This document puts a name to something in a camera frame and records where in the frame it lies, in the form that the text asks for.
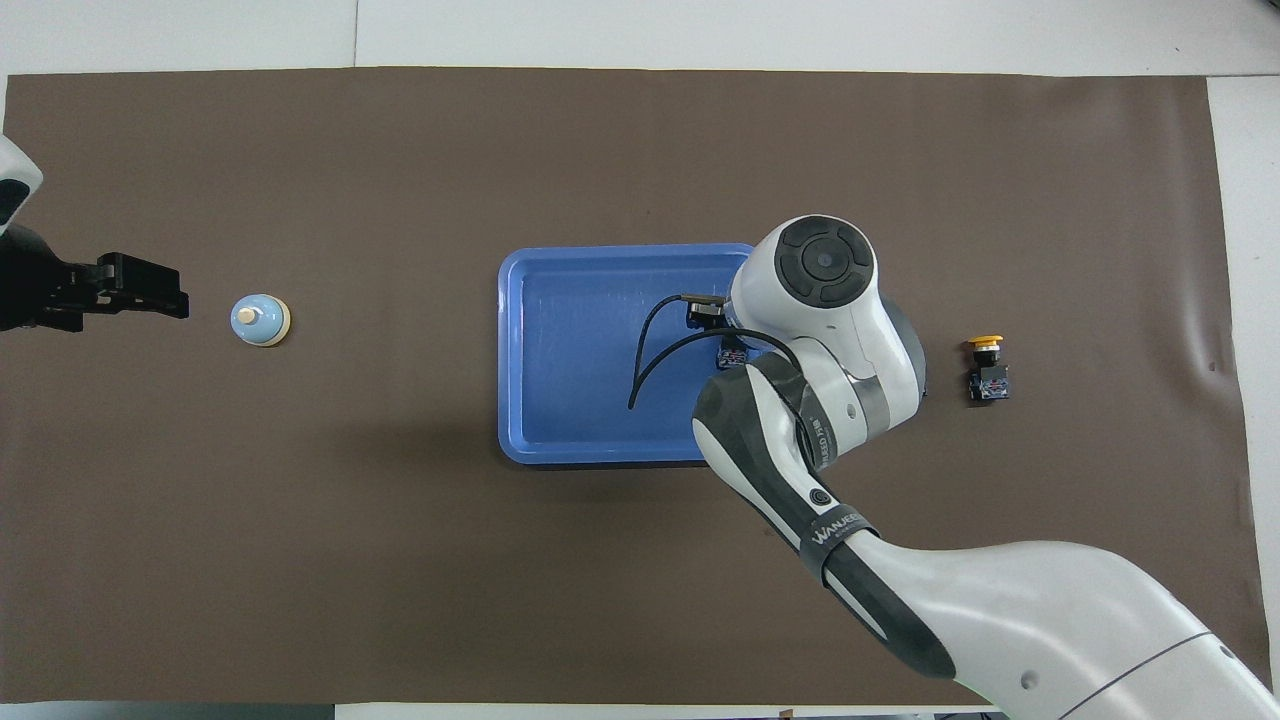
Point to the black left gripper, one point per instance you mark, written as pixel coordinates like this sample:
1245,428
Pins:
35,290

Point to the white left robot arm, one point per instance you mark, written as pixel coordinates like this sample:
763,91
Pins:
15,160

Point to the light blue call bell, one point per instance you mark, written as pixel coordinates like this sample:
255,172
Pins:
258,320

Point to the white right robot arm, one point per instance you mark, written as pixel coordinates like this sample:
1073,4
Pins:
1000,610

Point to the brown table mat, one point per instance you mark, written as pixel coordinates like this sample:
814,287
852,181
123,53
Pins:
350,550

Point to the blue plastic tray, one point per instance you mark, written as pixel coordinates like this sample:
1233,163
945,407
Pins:
570,360

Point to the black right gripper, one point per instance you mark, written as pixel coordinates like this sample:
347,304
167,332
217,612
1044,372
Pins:
703,315

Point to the green push button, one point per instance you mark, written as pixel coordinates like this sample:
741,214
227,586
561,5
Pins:
733,353

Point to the yellow push button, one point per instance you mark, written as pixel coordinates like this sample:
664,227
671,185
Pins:
988,380

